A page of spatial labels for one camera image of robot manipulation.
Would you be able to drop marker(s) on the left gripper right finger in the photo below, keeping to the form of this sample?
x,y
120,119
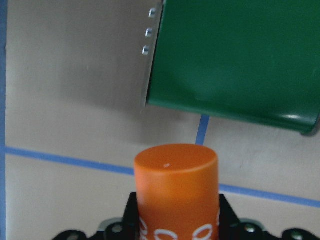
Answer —
x,y
233,228

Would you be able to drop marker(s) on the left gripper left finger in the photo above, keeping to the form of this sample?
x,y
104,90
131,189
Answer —
x,y
119,228

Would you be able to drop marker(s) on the orange cylinder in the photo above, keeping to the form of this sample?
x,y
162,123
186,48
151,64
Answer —
x,y
177,190

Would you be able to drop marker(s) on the green conveyor belt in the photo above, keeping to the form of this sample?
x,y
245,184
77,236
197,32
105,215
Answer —
x,y
255,61

